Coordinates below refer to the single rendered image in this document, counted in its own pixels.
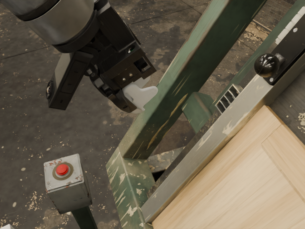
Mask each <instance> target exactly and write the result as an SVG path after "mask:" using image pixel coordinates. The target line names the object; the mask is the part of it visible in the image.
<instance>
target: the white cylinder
mask: <svg viewBox="0 0 305 229"><path fill-rule="evenodd" d="M304 14H305V7H302V8H301V9H300V11H299V12H298V14H296V15H295V17H294V18H293V19H292V20H291V22H290V23H289V24H288V25H287V26H286V27H285V29H283V31H282V32H281V33H280V34H279V35H278V38H277V39H276V42H275V43H276V44H279V43H280V42H281V41H282V39H283V38H284V37H285V36H286V35H287V34H288V32H289V31H290V30H291V29H292V28H293V27H294V25H295V24H296V23H297V22H298V21H299V19H300V18H301V17H302V16H303V15H304Z"/></svg>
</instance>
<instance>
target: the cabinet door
mask: <svg viewBox="0 0 305 229"><path fill-rule="evenodd" d="M152 226H153V229H305V145H304V144H303V143H302V142H301V141H300V140H299V139H298V138H297V136H296V135H295V134H294V133H293V132H292V131H291V130H290V129H289V128H288V126H287V125H286V124H285V123H284V122H283V121H282V120H281V119H280V118H279V117H278V115H277V114H276V113H275V112H274V111H273V110H272V109H271V108H270V107H269V106H266V105H264V106H263V107H262V108H261V109H260V110H259V111H258V112H257V113H256V114H255V115H254V116H253V117H252V118H251V119H250V120H249V121H248V122H247V123H246V124H245V125H244V126H243V128H242V129H241V130H240V131H239V132H238V133H237V134H236V135H235V136H234V137H233V138H232V139H231V140H230V141H229V142H228V143H227V144H226V145H225V146H224V147H223V149H222V150H221V151H220V152H219V153H218V154H217V155H216V156H215V157H214V158H213V159H212V160H211V161H210V162H209V163H208V164H207V165H206V166H205V167H204V168H203V170H202V171H201V172H200V173H199V174H198V175H197V176H196V177H195V178H194V179H193V180H192V181H191V182H190V183H189V184H188V185H187V186H186V187H185V188H184V189H183V190H182V192H181V193H180V194H179V195H178V196H177V197H176V198H175V199H174V200H173V201H172V202H171V203H170V204H169V205H168V206H167V207H166V208H165V209H164V210H163V211H162V212H161V213H160V214H159V215H158V216H157V217H156V219H154V221H153V222H152Z"/></svg>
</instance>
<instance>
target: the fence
mask: <svg viewBox="0 0 305 229"><path fill-rule="evenodd" d="M304 69H305V53H304V54H303V55H302V56H301V57H300V58H299V59H298V60H297V61H296V62H295V63H294V64H293V65H292V66H291V68H290V69H289V70H288V71H287V72H286V73H285V74H284V75H283V76H282V77H281V78H280V79H279V80H278V82H277V83H276V84H275V85H274V86H272V85H270V84H268V83H267V82H266V81H265V80H264V79H263V78H262V77H261V76H259V75H258V74H256V75H255V76H254V78H253V79H252V80H251V81H250V82H249V83H248V85H247V86H246V87H245V88H244V89H243V90H242V92H241V93H240V94H239V95H238V96H237V97H236V98H235V99H234V100H233V102H232V103H231V104H230V105H229V106H228V107H227V109H226V110H225V111H224V112H223V113H222V114H221V116H220V117H219V118H218V119H217V120H216V121H215V123H214V124H213V125H212V126H211V127H210V128H209V130H208V131H207V132H206V133H205V134H204V135H203V136H202V137H201V139H200V140H199V141H198V142H197V143H196V144H195V146H194V147H193V148H192V149H191V150H190V151H189V153H188V154H187V155H186V156H185V157H184V158H183V160H182V161H181V162H180V163H179V164H178V165H177V167H176V168H175V169H174V170H173V171H172V172H171V173H170V174H169V176H168V177H167V178H166V179H165V180H164V181H163V183H162V184H161V185H160V186H159V187H158V188H157V190H156V191H155V192H154V193H153V194H152V195H151V197H150V198H149V199H148V200H147V201H146V202H145V204H144V205H143V206H142V207H141V211H142V214H143V217H144V220H145V223H152V222H153V221H154V219H156V217H157V216H158V215H159V214H160V213H161V212H162V211H163V210H164V209H165V208H166V207H167V206H168V205H169V204H170V203H171V202H172V201H173V200H174V199H175V198H176V197H177V196H178V195H179V194H180V193H181V192H182V190H183V189H184V188H185V187H186V186H187V185H188V184H189V183H190V182H191V181H192V180H193V179H194V178H195V177H196V176H197V175H198V174H199V173H200V172H201V171H202V170H203V168H204V167H205V166H206V165H207V164H208V163H209V162H210V161H211V160H212V159H213V158H214V157H215V156H216V155H217V154H218V153H219V152H220V151H221V150H222V149H223V147H224V146H225V145H226V144H227V143H228V142H229V141H230V140H231V139H232V138H233V137H234V136H235V135H236V134H237V133H238V132H239V131H240V130H241V129H242V128H243V126H244V125H245V124H246V123H247V122H248V121H249V120H250V119H251V118H252V117H253V116H254V115H255V114H256V113H257V112H258V111H259V110H260V109H261V108H262V107H263V106H264V105H266V106H269V105H270V104H271V103H272V102H273V101H274V100H275V99H276V98H277V97H278V96H279V95H280V94H281V93H282V92H283V91H284V90H285V89H286V88H287V87H288V86H289V85H290V84H291V83H292V82H293V81H294V80H295V78H296V77H297V76H298V75H299V74H300V73H301V72H302V71H303V70H304Z"/></svg>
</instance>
